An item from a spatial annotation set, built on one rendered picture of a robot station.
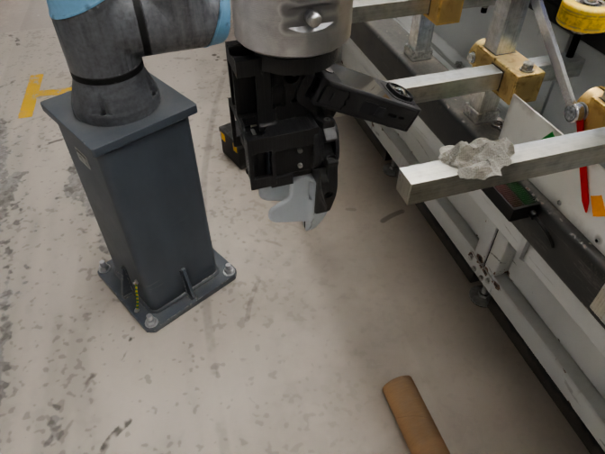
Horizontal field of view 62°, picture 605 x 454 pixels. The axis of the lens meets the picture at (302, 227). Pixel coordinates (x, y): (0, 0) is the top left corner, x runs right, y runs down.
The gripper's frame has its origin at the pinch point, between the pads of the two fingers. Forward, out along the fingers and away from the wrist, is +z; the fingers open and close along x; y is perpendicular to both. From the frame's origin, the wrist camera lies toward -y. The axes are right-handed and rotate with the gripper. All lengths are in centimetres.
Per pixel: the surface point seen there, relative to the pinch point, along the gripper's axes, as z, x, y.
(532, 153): -3.4, 1.3, -25.5
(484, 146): -5.3, 0.6, -19.2
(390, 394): 77, -11, -25
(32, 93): 84, -202, 66
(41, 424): 83, -34, 57
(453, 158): -4.0, -0.1, -16.1
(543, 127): 3.7, -10.9, -39.2
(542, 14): -12.2, -13.2, -34.4
